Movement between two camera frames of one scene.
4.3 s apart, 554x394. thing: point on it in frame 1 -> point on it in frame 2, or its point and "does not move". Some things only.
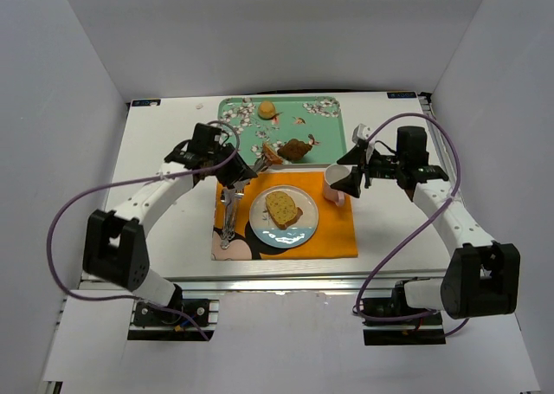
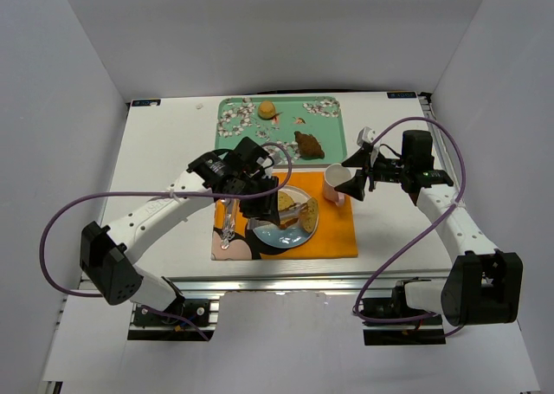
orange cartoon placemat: x=334 y=236 does not move
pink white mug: x=333 y=173 does not move
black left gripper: x=236 y=169 -> x=263 y=203
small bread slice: x=270 y=155 -> x=310 y=215
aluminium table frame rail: x=303 y=281 does not move
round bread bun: x=267 y=110 does not move
